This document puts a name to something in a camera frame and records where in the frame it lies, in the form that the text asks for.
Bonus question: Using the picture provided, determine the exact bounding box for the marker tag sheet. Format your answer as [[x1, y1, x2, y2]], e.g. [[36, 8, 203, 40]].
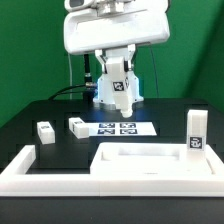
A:
[[88, 122, 157, 136]]

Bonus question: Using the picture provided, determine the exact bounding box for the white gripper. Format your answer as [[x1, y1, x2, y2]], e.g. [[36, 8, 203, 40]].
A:
[[64, 9, 170, 74]]

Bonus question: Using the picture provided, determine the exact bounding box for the white cable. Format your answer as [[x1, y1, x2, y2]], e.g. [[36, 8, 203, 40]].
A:
[[67, 53, 74, 100]]

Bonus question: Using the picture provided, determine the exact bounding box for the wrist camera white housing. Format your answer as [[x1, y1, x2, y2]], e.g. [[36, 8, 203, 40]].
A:
[[64, 0, 96, 12]]

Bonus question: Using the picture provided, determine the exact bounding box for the white U-shaped fence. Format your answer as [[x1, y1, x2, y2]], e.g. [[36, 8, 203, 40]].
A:
[[0, 145, 224, 197]]

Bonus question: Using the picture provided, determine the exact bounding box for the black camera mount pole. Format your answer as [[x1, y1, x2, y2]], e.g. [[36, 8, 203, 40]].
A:
[[83, 54, 94, 102]]

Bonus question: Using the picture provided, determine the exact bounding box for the white desk top panel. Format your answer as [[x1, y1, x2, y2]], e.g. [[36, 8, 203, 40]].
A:
[[90, 142, 212, 175]]

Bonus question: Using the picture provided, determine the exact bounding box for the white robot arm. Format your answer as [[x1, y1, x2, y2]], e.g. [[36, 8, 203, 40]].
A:
[[64, 0, 170, 117]]

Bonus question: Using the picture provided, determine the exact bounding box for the black cable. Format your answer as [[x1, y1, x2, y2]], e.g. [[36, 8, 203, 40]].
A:
[[48, 83, 88, 101]]

